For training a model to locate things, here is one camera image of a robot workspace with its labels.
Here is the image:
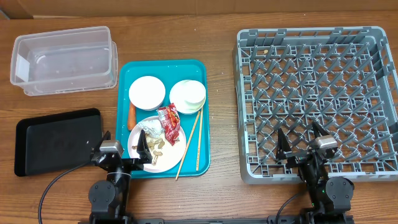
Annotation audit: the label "white bowl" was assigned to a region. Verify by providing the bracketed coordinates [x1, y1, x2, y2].
[169, 80, 206, 114]

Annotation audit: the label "orange carrot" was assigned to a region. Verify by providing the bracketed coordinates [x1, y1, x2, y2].
[127, 103, 136, 131]

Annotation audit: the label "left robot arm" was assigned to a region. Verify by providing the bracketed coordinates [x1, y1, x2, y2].
[88, 130, 152, 223]

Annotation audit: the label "red snack wrapper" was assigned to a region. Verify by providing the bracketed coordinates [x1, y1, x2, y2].
[157, 103, 180, 146]

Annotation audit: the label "foil ball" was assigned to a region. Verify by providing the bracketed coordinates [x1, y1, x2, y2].
[137, 119, 162, 138]

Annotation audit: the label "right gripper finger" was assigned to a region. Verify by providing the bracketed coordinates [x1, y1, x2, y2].
[275, 128, 292, 161]
[312, 121, 330, 138]

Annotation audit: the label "white round plate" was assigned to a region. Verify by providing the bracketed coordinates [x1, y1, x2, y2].
[127, 116, 187, 173]

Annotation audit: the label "grey dishwasher rack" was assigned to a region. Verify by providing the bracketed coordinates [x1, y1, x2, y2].
[233, 26, 397, 184]

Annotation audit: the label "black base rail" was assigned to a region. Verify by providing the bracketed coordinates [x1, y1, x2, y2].
[77, 214, 355, 224]

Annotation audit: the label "peanuts pile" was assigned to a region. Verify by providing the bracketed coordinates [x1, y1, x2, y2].
[146, 137, 165, 166]

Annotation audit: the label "pink bowl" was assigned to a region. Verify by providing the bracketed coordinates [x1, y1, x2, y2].
[128, 76, 165, 111]

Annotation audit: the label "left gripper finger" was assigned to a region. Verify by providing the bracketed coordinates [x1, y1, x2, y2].
[136, 129, 152, 164]
[93, 131, 111, 152]

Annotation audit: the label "teal serving tray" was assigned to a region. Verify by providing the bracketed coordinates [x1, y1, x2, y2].
[115, 59, 211, 177]

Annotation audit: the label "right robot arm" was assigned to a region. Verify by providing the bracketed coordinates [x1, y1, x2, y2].
[275, 122, 354, 223]

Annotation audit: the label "black tray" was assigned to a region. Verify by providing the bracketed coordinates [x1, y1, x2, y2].
[14, 108, 103, 177]

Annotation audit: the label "clear plastic bin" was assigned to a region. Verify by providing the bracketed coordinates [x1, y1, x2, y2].
[10, 26, 118, 96]

